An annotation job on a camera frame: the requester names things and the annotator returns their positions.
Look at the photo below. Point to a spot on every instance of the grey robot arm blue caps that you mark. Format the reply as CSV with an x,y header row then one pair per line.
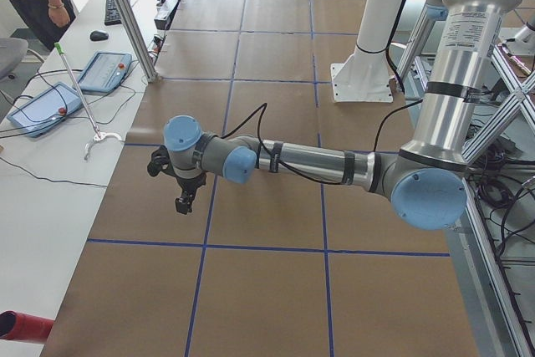
x,y
420,171

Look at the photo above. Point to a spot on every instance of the blue teach pendant far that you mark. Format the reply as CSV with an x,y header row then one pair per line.
x,y
104,72

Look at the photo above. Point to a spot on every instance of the black keyboard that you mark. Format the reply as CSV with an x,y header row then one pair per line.
x,y
111,13

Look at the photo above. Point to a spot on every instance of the blue teach pendant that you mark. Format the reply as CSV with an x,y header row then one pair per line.
x,y
46,110
104,72

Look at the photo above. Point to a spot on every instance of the reacher grabber stick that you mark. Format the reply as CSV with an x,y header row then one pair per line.
x,y
99,136

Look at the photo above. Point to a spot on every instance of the aluminium frame post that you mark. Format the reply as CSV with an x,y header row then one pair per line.
x,y
136,39

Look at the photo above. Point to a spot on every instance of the blue teach pendant near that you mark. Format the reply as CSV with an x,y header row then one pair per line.
x,y
46,110

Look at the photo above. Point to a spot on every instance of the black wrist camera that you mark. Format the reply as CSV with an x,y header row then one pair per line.
x,y
160,162

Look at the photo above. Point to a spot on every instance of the black computer mouse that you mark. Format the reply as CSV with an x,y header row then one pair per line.
x,y
98,35

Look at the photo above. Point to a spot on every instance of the aluminium frame rail structure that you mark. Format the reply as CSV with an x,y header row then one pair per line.
x,y
500,206

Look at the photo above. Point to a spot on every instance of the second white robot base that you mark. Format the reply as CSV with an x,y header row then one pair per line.
x,y
518,41

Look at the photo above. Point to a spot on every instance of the red cylinder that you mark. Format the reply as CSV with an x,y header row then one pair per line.
x,y
26,328

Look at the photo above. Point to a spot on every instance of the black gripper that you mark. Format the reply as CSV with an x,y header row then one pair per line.
x,y
188,185

